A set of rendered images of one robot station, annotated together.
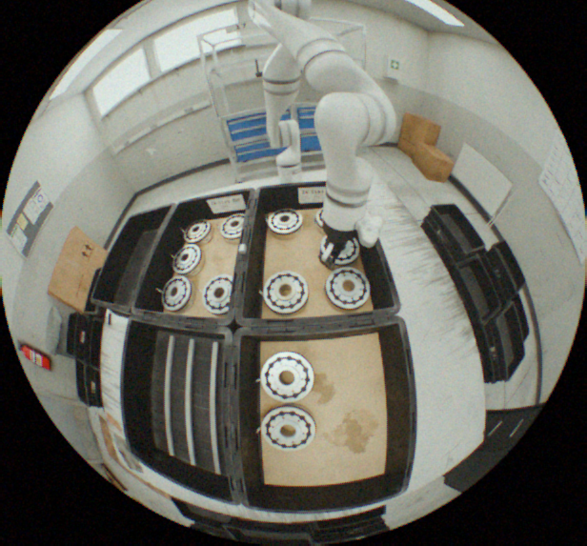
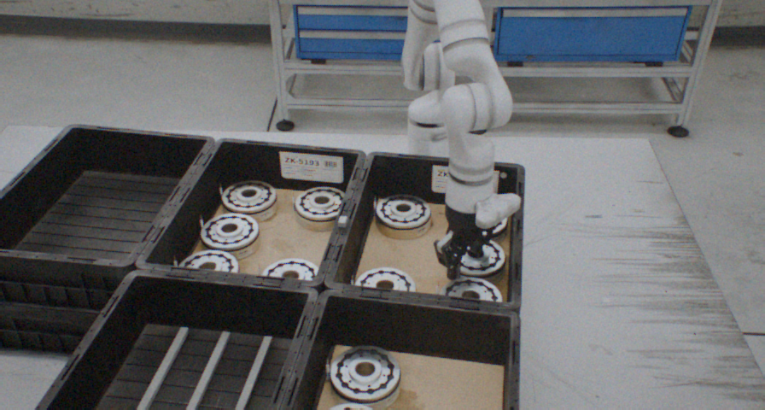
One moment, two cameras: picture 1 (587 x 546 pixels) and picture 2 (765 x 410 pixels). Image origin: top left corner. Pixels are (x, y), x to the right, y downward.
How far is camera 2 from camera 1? 0.99 m
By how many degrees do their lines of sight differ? 21
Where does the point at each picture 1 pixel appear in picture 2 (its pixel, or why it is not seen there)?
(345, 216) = (463, 195)
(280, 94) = (429, 23)
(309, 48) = (448, 32)
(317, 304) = not seen: hidden behind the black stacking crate
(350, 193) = (465, 171)
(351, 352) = (458, 377)
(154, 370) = (119, 380)
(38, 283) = not seen: outside the picture
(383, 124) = (491, 114)
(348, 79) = (475, 67)
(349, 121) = (458, 114)
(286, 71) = not seen: outside the picture
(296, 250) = (411, 254)
